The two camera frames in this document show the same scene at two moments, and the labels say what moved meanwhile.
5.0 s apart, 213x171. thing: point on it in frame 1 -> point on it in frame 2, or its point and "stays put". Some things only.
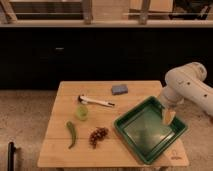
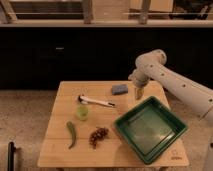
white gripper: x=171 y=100 -> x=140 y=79
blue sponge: x=119 y=89 stays put
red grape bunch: x=98 y=135 stays put
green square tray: x=142 y=128 stays put
